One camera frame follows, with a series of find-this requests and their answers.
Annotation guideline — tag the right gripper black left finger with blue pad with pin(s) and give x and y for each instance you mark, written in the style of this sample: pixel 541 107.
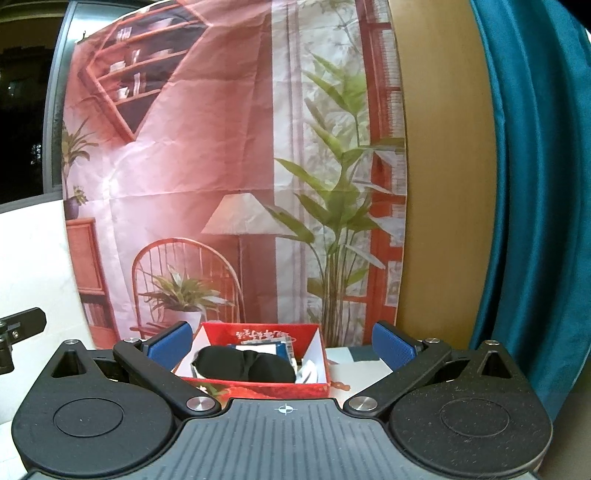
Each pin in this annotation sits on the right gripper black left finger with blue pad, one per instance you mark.
pixel 150 362

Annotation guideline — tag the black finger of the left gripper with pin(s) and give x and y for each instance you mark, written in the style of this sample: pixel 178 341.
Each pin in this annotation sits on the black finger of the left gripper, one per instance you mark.
pixel 16 328

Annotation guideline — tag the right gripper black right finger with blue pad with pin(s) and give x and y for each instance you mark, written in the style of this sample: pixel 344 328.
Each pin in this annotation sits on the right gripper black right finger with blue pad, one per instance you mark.
pixel 413 363

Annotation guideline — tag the black eye mask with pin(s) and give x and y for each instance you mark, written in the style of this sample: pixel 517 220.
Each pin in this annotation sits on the black eye mask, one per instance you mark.
pixel 225 363

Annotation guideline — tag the blue white tissue pack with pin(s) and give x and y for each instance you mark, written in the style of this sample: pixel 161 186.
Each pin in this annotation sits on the blue white tissue pack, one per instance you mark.
pixel 280 347

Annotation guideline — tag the living room backdrop poster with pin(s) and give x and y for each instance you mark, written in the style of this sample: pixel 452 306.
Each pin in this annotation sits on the living room backdrop poster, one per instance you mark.
pixel 237 161

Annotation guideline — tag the white cartoon print tablecloth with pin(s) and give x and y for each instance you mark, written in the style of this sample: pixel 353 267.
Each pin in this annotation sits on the white cartoon print tablecloth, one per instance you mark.
pixel 351 371

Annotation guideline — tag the white board at left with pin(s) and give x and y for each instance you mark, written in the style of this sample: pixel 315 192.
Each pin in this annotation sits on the white board at left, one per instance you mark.
pixel 36 271

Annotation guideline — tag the red strawberry cardboard box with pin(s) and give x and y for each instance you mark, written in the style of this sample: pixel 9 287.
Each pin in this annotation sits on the red strawberry cardboard box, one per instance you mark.
pixel 312 373

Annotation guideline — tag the teal curtain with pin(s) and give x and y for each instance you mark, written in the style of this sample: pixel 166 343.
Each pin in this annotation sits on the teal curtain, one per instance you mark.
pixel 536 297

